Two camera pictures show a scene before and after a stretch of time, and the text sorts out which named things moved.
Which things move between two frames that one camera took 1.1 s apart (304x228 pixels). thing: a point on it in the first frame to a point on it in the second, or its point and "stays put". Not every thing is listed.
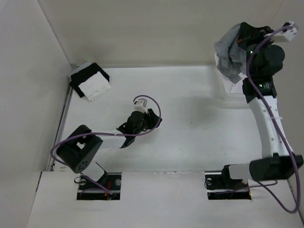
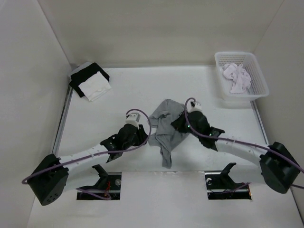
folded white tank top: [97, 87] stays put
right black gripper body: [254, 39] to [183, 126]
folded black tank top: [78, 77] stays put
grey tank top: [231, 57] to [165, 135]
